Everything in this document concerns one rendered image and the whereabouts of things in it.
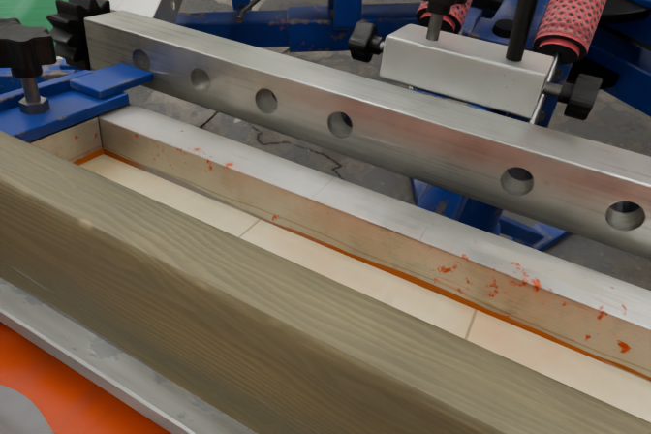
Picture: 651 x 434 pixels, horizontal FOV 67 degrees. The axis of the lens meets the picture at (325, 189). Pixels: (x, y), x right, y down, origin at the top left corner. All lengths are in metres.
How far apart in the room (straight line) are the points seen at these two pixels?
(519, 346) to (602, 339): 0.05
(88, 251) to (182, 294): 0.05
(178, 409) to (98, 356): 0.04
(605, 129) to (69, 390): 2.28
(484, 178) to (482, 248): 0.06
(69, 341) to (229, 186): 0.18
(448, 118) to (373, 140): 0.06
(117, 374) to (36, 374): 0.07
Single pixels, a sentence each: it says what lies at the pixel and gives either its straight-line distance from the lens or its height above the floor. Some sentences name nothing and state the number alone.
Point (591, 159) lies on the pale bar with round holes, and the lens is 0.37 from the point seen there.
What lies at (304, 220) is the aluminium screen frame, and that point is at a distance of 0.35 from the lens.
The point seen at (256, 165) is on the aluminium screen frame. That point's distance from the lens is 0.37.
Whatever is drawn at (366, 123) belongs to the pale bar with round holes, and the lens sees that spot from 0.38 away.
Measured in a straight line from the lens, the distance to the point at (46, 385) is 0.29.
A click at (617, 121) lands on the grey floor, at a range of 2.47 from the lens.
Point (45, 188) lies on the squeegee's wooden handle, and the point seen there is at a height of 1.18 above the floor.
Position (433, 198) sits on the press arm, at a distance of 0.57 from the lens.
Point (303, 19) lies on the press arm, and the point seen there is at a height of 0.93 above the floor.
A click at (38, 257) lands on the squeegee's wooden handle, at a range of 0.25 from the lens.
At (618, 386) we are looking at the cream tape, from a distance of 0.34.
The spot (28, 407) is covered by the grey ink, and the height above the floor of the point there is 1.09.
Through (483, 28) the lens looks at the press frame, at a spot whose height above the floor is 1.04.
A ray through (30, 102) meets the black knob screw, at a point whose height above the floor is 1.10.
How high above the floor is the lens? 1.32
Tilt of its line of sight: 46 degrees down
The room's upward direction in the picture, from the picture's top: 1 degrees counter-clockwise
